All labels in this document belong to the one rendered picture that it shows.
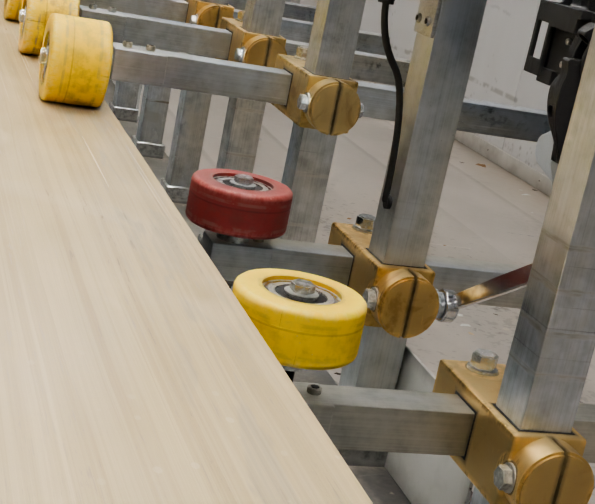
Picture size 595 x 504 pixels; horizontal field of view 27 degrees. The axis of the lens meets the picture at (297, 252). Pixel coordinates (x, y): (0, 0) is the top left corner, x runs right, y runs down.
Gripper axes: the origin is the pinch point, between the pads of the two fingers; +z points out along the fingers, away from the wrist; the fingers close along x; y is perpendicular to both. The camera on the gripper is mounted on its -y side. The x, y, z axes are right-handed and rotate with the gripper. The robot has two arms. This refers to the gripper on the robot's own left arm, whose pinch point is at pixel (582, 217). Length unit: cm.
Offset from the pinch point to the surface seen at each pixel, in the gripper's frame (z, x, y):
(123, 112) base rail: 24, 8, 135
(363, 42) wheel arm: 0, -15, 90
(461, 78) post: -6.9, 6.6, 10.4
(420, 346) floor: 95, -101, 224
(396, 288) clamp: 9.0, 9.2, 7.6
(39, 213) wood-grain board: 5.0, 36.8, 3.3
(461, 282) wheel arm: 10.2, 0.4, 14.6
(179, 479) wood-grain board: 5.0, 34.5, -31.8
